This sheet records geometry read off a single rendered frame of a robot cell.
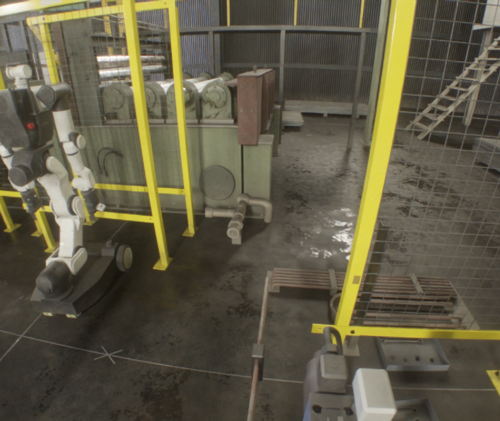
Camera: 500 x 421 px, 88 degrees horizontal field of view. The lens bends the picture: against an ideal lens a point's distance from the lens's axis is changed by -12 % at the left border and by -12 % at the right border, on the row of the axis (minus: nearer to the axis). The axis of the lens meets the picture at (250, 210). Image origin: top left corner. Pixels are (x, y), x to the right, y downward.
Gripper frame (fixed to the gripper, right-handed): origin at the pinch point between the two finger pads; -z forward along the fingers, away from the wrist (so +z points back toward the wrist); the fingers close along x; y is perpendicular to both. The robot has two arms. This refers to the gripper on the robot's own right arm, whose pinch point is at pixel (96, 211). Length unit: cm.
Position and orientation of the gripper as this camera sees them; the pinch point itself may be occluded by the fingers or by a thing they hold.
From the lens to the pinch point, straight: 208.0
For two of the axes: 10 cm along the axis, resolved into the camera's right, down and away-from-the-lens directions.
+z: 0.0, -7.7, -6.4
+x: 0.1, -6.4, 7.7
